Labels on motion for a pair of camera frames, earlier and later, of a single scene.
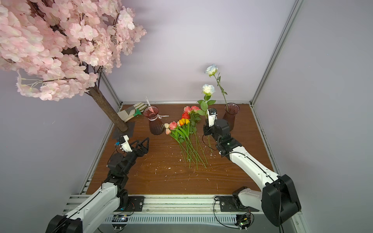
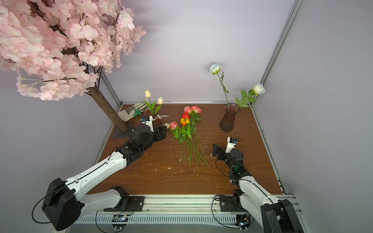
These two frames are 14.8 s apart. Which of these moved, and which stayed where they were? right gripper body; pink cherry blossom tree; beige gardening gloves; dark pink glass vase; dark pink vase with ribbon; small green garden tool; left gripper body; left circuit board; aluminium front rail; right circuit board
Moved: left gripper body; right gripper body
Stayed: left circuit board; dark pink glass vase; right circuit board; small green garden tool; aluminium front rail; pink cherry blossom tree; beige gardening gloves; dark pink vase with ribbon
